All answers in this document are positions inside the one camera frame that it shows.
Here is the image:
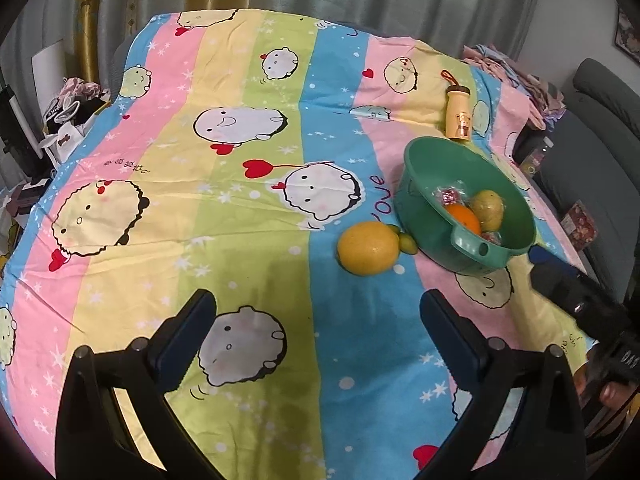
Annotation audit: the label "clear plastic bottle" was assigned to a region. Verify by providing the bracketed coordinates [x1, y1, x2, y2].
[520, 136, 553, 179]

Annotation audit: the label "red patterned box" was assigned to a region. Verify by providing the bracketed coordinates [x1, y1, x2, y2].
[561, 200, 598, 252]

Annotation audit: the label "white bags pile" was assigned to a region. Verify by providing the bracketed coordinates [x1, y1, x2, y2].
[39, 77, 111, 169]

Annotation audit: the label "small yellow-green lime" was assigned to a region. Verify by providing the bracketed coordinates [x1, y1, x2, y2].
[398, 233, 419, 255]

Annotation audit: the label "grey sofa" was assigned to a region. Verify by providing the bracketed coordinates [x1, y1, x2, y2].
[513, 58, 639, 302]

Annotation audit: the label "orange fruit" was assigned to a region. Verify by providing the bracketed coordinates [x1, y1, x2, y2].
[445, 204, 482, 235]

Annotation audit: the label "grey-green curtain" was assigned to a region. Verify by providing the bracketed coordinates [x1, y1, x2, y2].
[1, 0, 537, 110]

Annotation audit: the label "yellow-green pear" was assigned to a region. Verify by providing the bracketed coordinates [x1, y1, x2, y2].
[469, 190, 504, 232]

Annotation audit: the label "yellow bear thermos bottle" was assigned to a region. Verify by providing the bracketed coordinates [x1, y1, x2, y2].
[440, 70, 472, 141]

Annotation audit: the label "plastic-wrapped red fruits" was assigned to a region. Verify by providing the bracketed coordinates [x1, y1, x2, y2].
[434, 186, 501, 245]

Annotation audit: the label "colourful striped cartoon bedsheet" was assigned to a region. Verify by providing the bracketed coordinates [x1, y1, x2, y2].
[1, 10, 587, 479]

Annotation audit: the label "large yellow lemon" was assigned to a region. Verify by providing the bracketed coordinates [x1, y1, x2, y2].
[336, 221, 400, 276]

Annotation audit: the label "pile of folded clothes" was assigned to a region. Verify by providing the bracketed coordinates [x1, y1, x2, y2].
[462, 44, 566, 131]

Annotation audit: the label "person's right hand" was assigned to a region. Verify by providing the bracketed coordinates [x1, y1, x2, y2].
[574, 346, 639, 436]

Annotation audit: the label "green plastic basin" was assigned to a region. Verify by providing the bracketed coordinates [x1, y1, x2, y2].
[394, 136, 537, 275]

